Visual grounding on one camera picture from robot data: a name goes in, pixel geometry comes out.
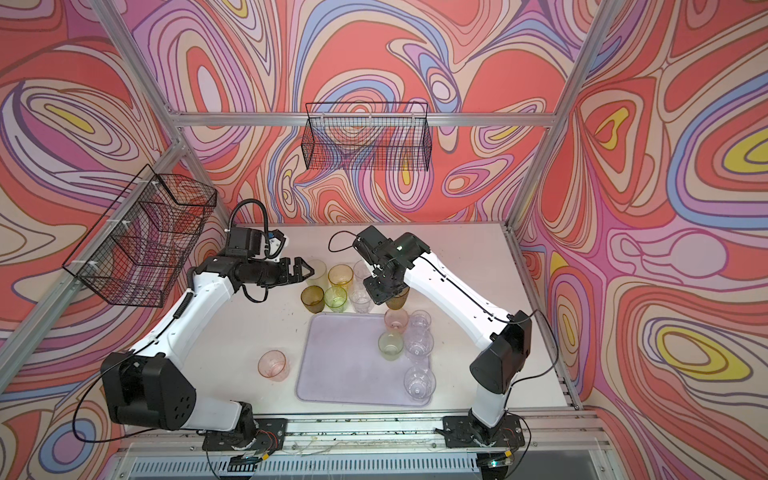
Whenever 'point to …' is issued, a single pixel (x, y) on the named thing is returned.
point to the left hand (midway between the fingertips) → (305, 273)
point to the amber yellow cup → (341, 275)
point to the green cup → (335, 298)
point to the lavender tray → (338, 362)
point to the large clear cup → (419, 383)
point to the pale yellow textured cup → (320, 276)
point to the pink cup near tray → (273, 365)
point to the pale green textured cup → (391, 345)
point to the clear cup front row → (361, 300)
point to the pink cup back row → (396, 320)
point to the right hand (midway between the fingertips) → (387, 299)
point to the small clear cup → (420, 319)
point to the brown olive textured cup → (397, 302)
